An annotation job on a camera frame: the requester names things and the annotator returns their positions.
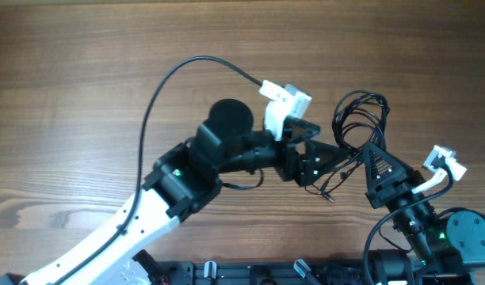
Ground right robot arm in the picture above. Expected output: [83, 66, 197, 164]
[361, 142, 485, 284]

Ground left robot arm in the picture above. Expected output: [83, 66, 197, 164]
[0, 99, 348, 284]

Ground black usb cables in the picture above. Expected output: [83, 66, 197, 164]
[304, 89, 391, 203]

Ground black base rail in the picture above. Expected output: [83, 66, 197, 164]
[149, 260, 366, 285]

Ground camera black cable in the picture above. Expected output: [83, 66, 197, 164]
[54, 55, 264, 285]
[362, 164, 454, 285]

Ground right camera black cable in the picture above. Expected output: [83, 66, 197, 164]
[362, 164, 454, 285]

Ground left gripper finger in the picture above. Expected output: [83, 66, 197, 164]
[297, 140, 349, 186]
[284, 116, 321, 143]

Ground left camera black cable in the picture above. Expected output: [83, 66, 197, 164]
[54, 55, 264, 285]

